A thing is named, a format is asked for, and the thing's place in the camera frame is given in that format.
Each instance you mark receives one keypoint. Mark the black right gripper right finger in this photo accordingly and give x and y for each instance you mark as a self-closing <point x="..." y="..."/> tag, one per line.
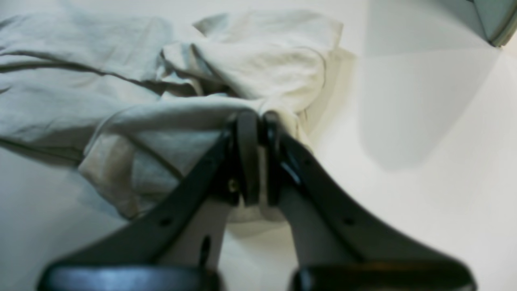
<point x="340" y="245"/>

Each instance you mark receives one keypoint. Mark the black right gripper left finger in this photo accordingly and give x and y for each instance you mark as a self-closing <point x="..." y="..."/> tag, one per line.
<point x="175" y="246"/>

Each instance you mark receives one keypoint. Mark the beige t-shirt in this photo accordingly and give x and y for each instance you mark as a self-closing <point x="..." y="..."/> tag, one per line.
<point x="137" y="100"/>

